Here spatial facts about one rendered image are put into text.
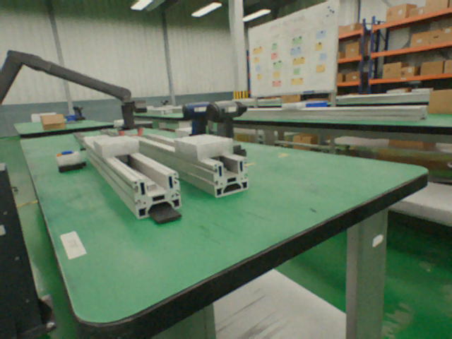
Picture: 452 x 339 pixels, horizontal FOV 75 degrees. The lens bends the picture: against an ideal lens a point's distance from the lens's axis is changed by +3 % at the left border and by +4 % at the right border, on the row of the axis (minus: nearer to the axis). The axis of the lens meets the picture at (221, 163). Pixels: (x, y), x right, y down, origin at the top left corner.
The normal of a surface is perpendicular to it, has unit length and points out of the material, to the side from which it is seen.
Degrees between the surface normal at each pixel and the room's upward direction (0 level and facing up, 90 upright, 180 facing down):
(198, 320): 90
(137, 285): 0
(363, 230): 90
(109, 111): 90
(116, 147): 90
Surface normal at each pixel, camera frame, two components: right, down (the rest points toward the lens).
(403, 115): -0.79, 0.20
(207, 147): 0.51, 0.16
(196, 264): -0.07, -0.97
